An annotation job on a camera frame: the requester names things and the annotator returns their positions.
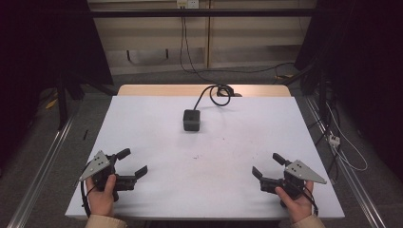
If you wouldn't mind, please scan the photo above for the white wall socket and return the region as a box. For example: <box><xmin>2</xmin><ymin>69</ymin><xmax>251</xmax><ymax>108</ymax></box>
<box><xmin>176</xmin><ymin>0</ymin><xmax>201</xmax><ymax>10</ymax></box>

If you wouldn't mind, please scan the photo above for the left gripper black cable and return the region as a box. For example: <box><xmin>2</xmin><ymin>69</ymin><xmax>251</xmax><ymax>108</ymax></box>
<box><xmin>79</xmin><ymin>161</ymin><xmax>110</xmax><ymax>219</ymax></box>

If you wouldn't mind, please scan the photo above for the black metal stand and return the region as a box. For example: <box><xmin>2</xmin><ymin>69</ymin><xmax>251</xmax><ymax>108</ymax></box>
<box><xmin>281</xmin><ymin>61</ymin><xmax>341</xmax><ymax>181</ymax></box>
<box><xmin>55</xmin><ymin>70</ymin><xmax>118</xmax><ymax>131</ymax></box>

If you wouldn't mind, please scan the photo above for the black wall cable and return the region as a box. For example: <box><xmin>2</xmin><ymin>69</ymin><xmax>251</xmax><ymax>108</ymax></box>
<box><xmin>179</xmin><ymin>15</ymin><xmax>297</xmax><ymax>85</ymax></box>

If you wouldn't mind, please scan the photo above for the person's left sleeve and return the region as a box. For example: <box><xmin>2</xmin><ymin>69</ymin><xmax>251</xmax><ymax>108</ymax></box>
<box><xmin>85</xmin><ymin>214</ymin><xmax>128</xmax><ymax>228</ymax></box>

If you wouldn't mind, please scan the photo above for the person's right hand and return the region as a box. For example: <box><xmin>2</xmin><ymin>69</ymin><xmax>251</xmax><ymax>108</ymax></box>
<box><xmin>274</xmin><ymin>180</ymin><xmax>315</xmax><ymax>224</ymax></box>

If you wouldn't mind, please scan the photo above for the black curtain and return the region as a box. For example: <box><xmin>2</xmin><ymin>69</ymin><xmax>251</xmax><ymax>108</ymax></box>
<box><xmin>0</xmin><ymin>0</ymin><xmax>114</xmax><ymax>172</ymax></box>
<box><xmin>294</xmin><ymin>0</ymin><xmax>403</xmax><ymax>183</ymax></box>

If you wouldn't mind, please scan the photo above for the white foam board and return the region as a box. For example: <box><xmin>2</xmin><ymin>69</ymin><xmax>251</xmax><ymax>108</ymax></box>
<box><xmin>65</xmin><ymin>95</ymin><xmax>346</xmax><ymax>221</ymax></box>

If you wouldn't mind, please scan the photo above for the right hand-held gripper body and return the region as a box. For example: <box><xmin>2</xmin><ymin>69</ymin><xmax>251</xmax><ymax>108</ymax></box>
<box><xmin>259</xmin><ymin>159</ymin><xmax>328</xmax><ymax>209</ymax></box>

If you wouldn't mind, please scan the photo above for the black power adapter cube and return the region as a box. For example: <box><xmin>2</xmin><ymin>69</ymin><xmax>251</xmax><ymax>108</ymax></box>
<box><xmin>182</xmin><ymin>108</ymin><xmax>202</xmax><ymax>132</ymax></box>

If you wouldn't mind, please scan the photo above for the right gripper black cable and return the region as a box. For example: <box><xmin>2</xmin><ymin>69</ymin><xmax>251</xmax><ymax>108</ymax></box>
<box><xmin>294</xmin><ymin>181</ymin><xmax>319</xmax><ymax>217</ymax></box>

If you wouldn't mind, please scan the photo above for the white power strip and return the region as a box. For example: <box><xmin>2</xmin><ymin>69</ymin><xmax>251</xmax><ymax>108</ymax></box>
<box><xmin>328</xmin><ymin>134</ymin><xmax>342</xmax><ymax>148</ymax></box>

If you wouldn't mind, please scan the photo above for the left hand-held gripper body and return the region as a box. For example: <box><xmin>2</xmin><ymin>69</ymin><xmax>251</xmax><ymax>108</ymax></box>
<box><xmin>78</xmin><ymin>150</ymin><xmax>138</xmax><ymax>202</ymax></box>

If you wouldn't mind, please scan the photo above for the person's right sleeve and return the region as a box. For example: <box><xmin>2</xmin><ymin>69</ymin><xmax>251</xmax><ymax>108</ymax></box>
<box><xmin>290</xmin><ymin>214</ymin><xmax>327</xmax><ymax>228</ymax></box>

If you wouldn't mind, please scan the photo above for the black adapter cable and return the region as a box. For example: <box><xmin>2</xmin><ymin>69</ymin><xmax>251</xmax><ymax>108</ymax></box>
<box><xmin>193</xmin><ymin>84</ymin><xmax>243</xmax><ymax>112</ymax></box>

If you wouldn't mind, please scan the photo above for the aluminium floor rail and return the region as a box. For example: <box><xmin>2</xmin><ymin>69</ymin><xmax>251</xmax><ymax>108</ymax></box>
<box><xmin>6</xmin><ymin>104</ymin><xmax>82</xmax><ymax>228</ymax></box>
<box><xmin>304</xmin><ymin>96</ymin><xmax>388</xmax><ymax>228</ymax></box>

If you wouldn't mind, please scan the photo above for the black horizontal bar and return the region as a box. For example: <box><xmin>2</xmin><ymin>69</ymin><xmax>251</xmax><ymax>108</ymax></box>
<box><xmin>88</xmin><ymin>8</ymin><xmax>317</xmax><ymax>19</ymax></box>

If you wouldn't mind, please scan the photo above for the wooden table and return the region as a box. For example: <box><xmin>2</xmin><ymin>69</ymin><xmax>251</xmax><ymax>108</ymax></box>
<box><xmin>117</xmin><ymin>84</ymin><xmax>293</xmax><ymax>98</ymax></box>

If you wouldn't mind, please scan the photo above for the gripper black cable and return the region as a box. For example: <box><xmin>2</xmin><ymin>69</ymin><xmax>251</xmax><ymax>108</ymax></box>
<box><xmin>79</xmin><ymin>161</ymin><xmax>110</xmax><ymax>219</ymax></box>
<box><xmin>294</xmin><ymin>181</ymin><xmax>319</xmax><ymax>217</ymax></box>

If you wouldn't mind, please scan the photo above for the white cable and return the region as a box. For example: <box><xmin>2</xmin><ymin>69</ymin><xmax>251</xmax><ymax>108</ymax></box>
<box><xmin>325</xmin><ymin>102</ymin><xmax>369</xmax><ymax>173</ymax></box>

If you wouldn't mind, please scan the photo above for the person's sleeve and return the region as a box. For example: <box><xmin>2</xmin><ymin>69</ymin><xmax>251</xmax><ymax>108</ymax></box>
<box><xmin>85</xmin><ymin>214</ymin><xmax>128</xmax><ymax>228</ymax></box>
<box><xmin>290</xmin><ymin>214</ymin><xmax>327</xmax><ymax>228</ymax></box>

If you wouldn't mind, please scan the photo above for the person's left hand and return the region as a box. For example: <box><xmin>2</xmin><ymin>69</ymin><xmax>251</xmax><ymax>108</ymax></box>
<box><xmin>85</xmin><ymin>174</ymin><xmax>118</xmax><ymax>219</ymax></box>

